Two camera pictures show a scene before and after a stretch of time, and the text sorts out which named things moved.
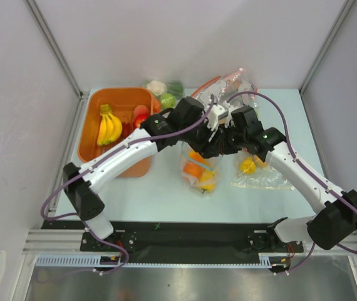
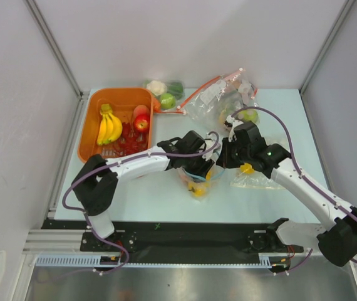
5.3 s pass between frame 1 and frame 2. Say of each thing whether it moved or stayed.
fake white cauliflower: stayed
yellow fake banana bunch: stayed
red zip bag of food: stayed
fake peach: stayed
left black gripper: moved
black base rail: stayed
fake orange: moved
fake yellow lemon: moved
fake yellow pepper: stayed
